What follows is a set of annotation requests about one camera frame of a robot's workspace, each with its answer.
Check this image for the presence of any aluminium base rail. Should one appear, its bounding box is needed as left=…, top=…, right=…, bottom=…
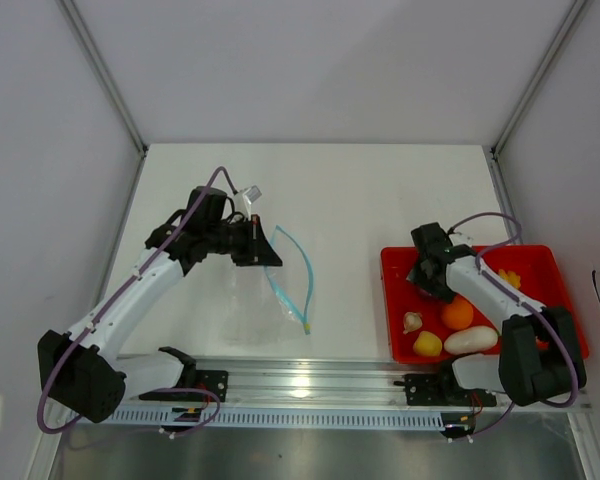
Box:
left=114, top=354, right=593, bottom=416

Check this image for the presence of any clear zip top bag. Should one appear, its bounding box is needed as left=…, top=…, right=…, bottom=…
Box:
left=221, top=225, right=315, bottom=348

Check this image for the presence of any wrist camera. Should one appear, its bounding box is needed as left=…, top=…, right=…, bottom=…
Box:
left=233, top=185, right=262, bottom=218
left=447, top=228, right=474, bottom=247

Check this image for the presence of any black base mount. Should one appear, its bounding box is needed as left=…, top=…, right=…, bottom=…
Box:
left=177, top=369, right=229, bottom=402
left=393, top=373, right=497, bottom=407

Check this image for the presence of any white toy eggplant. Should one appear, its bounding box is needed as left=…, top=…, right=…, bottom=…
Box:
left=443, top=326, right=499, bottom=355

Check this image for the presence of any toy orange fruit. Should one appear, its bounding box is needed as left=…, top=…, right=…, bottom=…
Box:
left=440, top=295, right=474, bottom=331

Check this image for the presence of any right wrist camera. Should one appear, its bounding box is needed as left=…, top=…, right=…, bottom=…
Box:
left=447, top=228, right=474, bottom=247

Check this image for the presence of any purple toy onion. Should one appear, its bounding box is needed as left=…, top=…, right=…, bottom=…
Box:
left=416, top=285, right=436, bottom=299

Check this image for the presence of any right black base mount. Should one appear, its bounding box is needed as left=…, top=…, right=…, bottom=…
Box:
left=393, top=373, right=497, bottom=407

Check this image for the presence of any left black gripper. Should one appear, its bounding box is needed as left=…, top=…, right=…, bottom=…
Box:
left=206, top=215, right=282, bottom=267

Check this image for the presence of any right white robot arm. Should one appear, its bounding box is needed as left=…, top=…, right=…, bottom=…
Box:
left=407, top=223, right=587, bottom=408

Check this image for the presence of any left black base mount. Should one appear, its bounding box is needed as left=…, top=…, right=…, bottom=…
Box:
left=177, top=369, right=229, bottom=402

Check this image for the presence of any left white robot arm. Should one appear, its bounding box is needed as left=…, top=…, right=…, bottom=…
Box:
left=37, top=186, right=283, bottom=423

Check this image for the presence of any toy garlic bulb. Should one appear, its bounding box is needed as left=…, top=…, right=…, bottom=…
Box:
left=403, top=312, right=423, bottom=335

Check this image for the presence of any white slotted cable duct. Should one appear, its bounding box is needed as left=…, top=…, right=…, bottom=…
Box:
left=105, top=406, right=445, bottom=431

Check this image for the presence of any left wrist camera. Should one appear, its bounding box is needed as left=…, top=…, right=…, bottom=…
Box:
left=233, top=185, right=262, bottom=218

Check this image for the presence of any yellow toy pepper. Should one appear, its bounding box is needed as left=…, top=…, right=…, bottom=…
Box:
left=412, top=331, right=443, bottom=357

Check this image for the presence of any red plastic tray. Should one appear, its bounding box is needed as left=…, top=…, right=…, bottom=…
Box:
left=381, top=245, right=589, bottom=365

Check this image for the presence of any yellow toy ginger root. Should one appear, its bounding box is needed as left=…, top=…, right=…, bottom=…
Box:
left=498, top=269, right=521, bottom=290

